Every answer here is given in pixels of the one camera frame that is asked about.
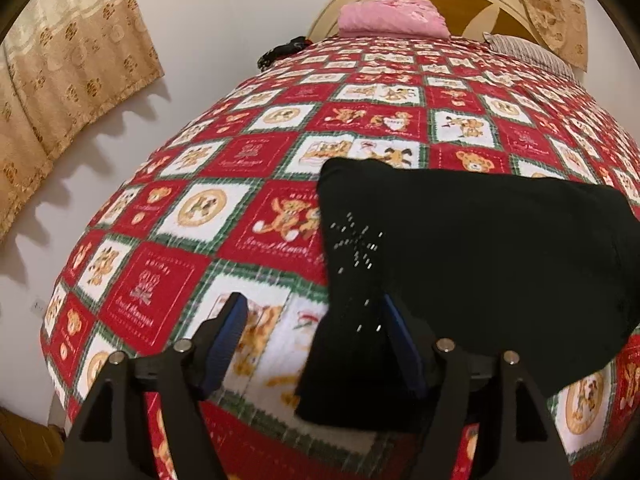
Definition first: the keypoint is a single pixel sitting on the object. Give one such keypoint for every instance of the pink pillow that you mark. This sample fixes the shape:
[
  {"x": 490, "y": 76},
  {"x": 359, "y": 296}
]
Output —
[{"x": 390, "y": 17}]

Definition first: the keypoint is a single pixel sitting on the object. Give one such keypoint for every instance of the beige patterned curtain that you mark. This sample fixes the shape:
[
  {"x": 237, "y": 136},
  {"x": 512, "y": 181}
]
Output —
[
  {"x": 70, "y": 70},
  {"x": 550, "y": 5}
]

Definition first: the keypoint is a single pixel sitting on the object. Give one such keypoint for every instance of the striped pillow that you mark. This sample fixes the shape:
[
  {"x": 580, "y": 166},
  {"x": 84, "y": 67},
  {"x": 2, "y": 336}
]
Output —
[{"x": 530, "y": 52}]

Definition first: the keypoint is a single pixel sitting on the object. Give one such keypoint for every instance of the black pants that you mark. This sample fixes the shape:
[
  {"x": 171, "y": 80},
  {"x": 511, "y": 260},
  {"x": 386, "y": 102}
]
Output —
[{"x": 475, "y": 260}]

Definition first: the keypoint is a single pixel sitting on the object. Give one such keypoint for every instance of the black object on bed edge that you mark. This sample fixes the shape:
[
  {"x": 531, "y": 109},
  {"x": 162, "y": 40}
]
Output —
[{"x": 280, "y": 52}]

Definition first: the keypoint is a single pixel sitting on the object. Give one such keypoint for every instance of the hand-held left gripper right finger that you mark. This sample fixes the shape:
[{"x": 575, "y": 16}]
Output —
[{"x": 400, "y": 355}]

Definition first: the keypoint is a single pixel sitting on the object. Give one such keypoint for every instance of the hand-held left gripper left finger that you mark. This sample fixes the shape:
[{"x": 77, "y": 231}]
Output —
[{"x": 227, "y": 340}]

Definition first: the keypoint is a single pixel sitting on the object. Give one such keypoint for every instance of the wooden furniture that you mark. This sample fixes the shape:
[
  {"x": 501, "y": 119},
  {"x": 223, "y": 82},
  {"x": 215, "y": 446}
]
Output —
[{"x": 22, "y": 435}]

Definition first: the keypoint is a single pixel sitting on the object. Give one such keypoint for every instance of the red teddy bear printed blanket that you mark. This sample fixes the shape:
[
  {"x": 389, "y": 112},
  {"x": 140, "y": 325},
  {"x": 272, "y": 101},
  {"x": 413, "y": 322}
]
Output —
[{"x": 160, "y": 280}]

